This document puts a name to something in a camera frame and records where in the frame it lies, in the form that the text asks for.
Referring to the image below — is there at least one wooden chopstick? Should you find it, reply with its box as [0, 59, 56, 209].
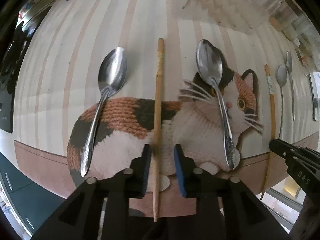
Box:
[153, 38, 165, 222]
[260, 64, 276, 200]

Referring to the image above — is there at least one steel spoon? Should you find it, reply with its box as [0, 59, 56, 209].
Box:
[286, 50, 295, 121]
[275, 64, 287, 138]
[80, 47, 127, 177]
[196, 39, 235, 170]

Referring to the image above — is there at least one striped cat table cloth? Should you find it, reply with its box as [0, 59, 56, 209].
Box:
[14, 0, 319, 217]

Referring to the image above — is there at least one clear plastic organizer bin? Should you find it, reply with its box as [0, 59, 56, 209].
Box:
[182, 0, 281, 33]

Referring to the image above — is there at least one black gas stove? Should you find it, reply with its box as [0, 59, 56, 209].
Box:
[1, 21, 27, 133]

